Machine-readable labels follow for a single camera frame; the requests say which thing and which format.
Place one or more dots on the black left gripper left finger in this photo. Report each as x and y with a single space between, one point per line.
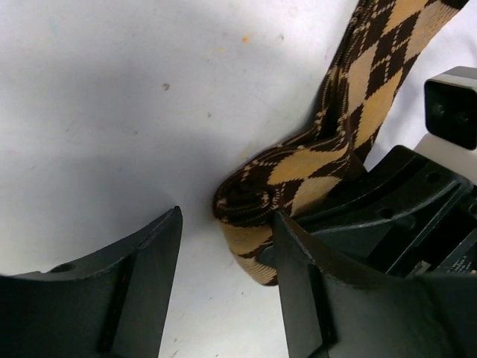
110 303

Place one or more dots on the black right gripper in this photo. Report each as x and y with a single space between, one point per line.
408 215

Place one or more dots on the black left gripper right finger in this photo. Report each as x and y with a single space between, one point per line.
333 306

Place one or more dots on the brown argyle sock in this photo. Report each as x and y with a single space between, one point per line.
381 43

